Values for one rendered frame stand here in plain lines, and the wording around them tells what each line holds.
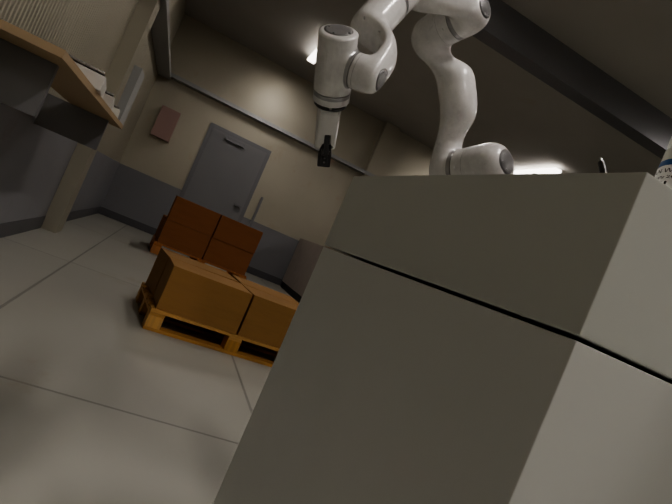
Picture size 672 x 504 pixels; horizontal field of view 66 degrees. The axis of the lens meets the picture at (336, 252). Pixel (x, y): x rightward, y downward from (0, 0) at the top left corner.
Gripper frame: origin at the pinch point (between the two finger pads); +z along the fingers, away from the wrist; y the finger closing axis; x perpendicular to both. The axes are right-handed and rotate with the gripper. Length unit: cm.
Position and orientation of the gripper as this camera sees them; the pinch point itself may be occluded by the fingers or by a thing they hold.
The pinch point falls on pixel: (324, 158)
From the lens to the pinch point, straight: 130.1
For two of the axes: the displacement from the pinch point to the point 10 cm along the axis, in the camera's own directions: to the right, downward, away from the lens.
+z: -1.1, 7.1, 6.9
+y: -0.1, 6.9, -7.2
